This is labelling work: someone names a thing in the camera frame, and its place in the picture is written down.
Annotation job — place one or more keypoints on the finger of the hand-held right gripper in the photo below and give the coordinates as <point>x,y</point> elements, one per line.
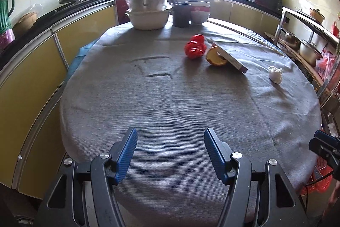
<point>318,148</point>
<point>322,134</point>

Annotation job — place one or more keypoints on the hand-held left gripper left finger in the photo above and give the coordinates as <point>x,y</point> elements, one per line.
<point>127,155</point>

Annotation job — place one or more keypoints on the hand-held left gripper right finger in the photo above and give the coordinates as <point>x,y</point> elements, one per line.
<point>213,155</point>

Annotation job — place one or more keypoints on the red mesh basket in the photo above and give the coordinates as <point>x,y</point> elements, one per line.
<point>322,181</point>

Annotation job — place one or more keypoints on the white tissue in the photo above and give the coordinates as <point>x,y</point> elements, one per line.
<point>275,75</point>

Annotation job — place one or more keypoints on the orange peel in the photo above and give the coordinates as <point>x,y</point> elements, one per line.
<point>212,58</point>

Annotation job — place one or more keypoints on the grey cardboard box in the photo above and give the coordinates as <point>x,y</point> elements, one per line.
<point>231,55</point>

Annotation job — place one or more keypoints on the red plastic bag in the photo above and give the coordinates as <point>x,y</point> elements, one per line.
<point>195,47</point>

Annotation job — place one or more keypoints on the grey tablecloth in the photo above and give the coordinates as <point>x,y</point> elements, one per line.
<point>159,110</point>

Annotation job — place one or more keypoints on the red bag on rack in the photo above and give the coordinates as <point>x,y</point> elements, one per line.
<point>325,67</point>

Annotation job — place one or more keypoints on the large steel pot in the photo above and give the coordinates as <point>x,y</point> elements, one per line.
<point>309,54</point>

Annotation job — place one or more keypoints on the small steel pot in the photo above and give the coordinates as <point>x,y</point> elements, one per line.
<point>290,40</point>

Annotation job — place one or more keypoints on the enamel pot with lid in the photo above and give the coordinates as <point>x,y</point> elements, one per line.
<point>317,17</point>

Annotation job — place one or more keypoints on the metal storage rack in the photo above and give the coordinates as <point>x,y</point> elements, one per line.
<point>285,14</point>

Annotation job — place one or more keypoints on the white ceramic basin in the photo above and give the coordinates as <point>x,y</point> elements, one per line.
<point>147,21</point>

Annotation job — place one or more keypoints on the white bowl red band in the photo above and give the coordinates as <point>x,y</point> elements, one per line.
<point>199,17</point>

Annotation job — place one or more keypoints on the dark cup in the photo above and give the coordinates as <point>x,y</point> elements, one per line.
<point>182,17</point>

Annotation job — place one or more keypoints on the maroon built-in appliance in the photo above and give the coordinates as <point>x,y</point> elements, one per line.
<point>120,11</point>

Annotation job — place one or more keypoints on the black kitchen countertop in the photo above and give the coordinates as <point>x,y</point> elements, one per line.
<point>66,10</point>

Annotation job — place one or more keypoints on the purple cup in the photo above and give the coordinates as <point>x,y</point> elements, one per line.
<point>6,40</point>

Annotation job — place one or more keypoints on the brown bowl in plastic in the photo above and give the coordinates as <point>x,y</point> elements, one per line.
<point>25,22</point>

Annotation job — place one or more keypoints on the green thermos jug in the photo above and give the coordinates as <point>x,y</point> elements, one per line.
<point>5,17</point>

